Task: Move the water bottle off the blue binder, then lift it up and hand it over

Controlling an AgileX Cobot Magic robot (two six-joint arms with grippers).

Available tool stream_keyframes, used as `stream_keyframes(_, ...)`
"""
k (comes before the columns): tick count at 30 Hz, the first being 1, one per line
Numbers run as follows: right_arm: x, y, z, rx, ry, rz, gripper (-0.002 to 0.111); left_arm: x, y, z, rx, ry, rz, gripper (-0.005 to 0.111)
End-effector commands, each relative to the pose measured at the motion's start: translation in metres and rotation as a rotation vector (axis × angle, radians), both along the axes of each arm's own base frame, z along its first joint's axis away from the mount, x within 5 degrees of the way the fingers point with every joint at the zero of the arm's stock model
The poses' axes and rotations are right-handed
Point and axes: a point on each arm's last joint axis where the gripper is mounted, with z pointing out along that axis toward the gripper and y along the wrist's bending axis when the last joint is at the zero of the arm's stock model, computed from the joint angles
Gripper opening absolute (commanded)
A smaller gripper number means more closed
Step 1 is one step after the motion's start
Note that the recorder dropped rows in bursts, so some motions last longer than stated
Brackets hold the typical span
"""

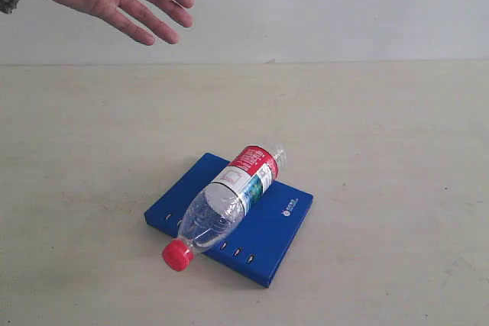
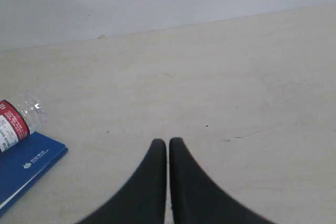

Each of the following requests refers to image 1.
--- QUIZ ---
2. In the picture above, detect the clear water bottle red cap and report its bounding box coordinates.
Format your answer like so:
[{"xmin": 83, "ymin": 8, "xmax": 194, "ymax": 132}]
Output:
[{"xmin": 162, "ymin": 142, "xmax": 286, "ymax": 272}]

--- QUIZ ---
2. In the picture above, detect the blue ring binder notebook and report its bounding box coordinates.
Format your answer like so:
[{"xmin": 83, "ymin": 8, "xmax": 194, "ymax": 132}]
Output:
[{"xmin": 144, "ymin": 153, "xmax": 313, "ymax": 288}]

